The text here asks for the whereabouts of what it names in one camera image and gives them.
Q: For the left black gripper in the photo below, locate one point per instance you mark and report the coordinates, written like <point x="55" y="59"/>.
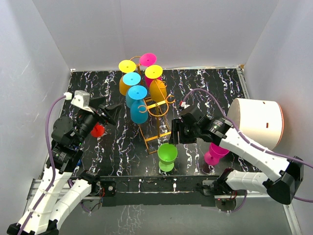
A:
<point x="111" y="112"/>

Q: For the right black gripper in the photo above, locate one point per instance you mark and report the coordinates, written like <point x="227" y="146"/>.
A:
<point x="179" y="124"/>

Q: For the green plastic wine glass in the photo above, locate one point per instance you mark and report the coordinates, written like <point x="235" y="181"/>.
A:
<point x="167" y="154"/>

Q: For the light blue plastic wine glass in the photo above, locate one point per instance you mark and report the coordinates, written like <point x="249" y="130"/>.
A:
<point x="131" y="79"/>

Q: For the yellow-orange plastic wine glass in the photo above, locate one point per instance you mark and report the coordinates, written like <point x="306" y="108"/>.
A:
<point x="125" y="66"/>

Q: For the orange plastic wine glass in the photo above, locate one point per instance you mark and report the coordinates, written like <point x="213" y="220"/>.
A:
<point x="157" y="88"/>

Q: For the magenta plastic wine glass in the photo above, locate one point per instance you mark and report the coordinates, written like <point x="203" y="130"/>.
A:
<point x="149" y="59"/>

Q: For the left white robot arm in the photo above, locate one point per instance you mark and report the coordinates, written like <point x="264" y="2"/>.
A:
<point x="47" y="210"/>

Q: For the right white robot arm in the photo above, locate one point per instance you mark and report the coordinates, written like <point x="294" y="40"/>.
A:
<point x="279" y="176"/>

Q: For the red plastic wine glass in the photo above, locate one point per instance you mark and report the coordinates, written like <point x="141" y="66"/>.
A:
<point x="98" y="131"/>

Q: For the white cylindrical lamp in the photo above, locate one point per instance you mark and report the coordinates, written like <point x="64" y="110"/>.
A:
<point x="260" y="120"/>

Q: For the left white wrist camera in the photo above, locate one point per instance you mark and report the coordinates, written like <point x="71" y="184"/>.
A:
<point x="79" y="99"/>

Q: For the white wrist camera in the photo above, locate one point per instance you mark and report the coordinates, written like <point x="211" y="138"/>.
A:
<point x="79" y="99"/>
<point x="183" y="105"/>

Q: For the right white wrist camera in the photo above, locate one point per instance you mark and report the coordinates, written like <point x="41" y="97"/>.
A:
<point x="183" y="105"/>

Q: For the gold wire wine glass rack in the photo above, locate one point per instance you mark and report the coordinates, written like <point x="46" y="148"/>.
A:
<point x="157" y="111"/>

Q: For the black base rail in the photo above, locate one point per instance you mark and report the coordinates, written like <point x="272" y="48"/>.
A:
<point x="159" y="190"/>

